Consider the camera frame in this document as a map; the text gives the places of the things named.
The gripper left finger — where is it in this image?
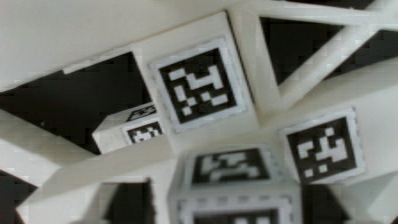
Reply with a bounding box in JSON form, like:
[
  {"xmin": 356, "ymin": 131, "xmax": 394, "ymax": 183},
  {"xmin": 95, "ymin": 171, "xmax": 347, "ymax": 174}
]
[{"xmin": 102, "ymin": 180, "xmax": 154, "ymax": 224}]

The white tagged cube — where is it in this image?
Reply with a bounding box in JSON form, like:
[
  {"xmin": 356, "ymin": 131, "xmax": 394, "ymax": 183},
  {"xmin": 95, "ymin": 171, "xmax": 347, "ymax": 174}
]
[{"xmin": 166, "ymin": 144, "xmax": 303, "ymax": 224}]

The white chair leg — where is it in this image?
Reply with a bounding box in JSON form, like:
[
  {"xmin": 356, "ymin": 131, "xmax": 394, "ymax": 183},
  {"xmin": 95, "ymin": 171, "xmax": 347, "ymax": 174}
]
[{"xmin": 92, "ymin": 103, "xmax": 163, "ymax": 153}]

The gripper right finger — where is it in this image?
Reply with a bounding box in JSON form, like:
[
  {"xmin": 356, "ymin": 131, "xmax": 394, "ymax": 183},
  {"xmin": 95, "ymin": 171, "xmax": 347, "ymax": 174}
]
[{"xmin": 299, "ymin": 184, "xmax": 349, "ymax": 224}]

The white chair back frame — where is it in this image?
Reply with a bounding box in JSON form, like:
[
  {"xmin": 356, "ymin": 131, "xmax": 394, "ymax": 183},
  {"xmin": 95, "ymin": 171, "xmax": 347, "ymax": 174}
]
[{"xmin": 0, "ymin": 0, "xmax": 398, "ymax": 224}]

